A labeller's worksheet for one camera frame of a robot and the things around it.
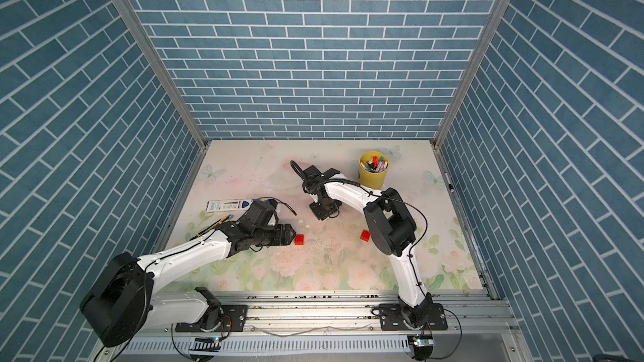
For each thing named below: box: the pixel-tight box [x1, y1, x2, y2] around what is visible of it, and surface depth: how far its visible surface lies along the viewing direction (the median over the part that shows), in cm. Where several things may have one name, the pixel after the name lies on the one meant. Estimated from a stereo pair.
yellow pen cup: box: [358, 150, 390, 191], surface depth 98 cm
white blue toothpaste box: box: [206, 199, 254, 213], surface depth 98 cm
